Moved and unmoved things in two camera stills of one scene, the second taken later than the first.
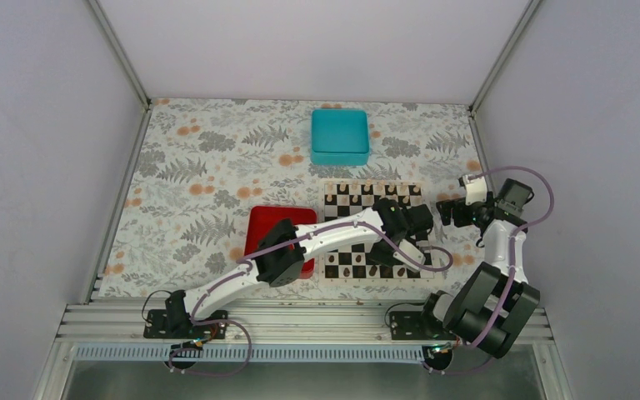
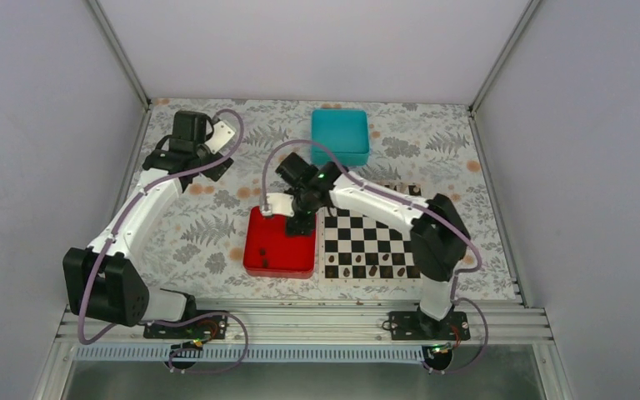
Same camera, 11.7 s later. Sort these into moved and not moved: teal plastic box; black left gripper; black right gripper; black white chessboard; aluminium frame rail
Moved: black left gripper; black right gripper
Not moved: aluminium frame rail; black white chessboard; teal plastic box
